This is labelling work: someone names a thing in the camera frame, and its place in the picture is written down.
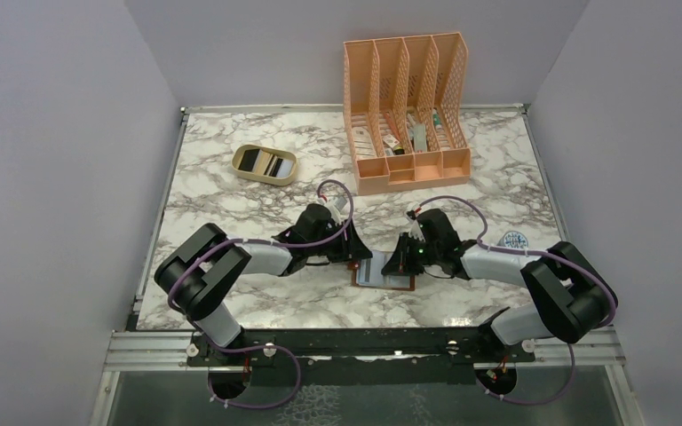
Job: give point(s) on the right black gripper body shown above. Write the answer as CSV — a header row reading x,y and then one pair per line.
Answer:
x,y
431,253

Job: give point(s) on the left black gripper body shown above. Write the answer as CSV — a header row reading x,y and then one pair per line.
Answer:
x,y
332,249

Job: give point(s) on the brown leather card holder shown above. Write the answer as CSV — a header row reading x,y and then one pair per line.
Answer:
x,y
367,273

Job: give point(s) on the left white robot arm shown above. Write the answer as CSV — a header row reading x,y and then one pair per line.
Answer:
x,y
199,274

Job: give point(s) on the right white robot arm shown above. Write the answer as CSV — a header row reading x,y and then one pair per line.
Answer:
x,y
568,298

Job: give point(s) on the tan oval card tray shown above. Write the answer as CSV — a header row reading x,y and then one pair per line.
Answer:
x,y
266,180

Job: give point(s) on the small box in organizer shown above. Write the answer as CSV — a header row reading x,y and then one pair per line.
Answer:
x,y
392,145

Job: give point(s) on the green white tube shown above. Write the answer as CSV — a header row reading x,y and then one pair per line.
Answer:
x,y
436,121

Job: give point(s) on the orange plastic file organizer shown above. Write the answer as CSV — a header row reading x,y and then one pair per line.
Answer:
x,y
390,84

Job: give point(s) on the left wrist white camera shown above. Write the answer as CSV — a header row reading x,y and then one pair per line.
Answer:
x,y
336,206

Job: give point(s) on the wrist white camera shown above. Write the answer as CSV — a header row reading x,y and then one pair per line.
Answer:
x,y
336,206
415,230

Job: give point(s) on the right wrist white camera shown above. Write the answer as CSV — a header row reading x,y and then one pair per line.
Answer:
x,y
415,230

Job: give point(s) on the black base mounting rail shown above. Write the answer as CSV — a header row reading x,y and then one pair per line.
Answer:
x,y
354,356

